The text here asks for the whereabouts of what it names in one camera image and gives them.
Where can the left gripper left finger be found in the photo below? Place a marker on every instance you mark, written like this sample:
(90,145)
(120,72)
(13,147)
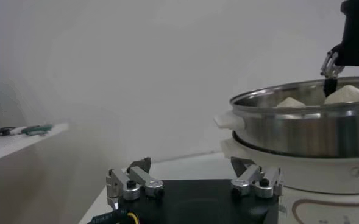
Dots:
(130,185)

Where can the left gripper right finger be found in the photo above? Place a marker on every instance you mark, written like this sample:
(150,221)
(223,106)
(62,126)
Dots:
(258,182)

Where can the white steamed baozi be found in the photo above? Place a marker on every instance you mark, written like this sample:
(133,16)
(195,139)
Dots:
(345,95)
(290,103)

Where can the perforated steel steamer basket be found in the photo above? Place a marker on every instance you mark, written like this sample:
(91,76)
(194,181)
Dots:
(304,134)

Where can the white electric cooking pot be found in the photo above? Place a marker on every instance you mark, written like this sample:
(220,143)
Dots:
(319,176)

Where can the white side table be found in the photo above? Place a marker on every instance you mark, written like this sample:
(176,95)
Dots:
(14,143)

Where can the small white adapter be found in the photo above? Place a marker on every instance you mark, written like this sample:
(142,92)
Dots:
(17,130)

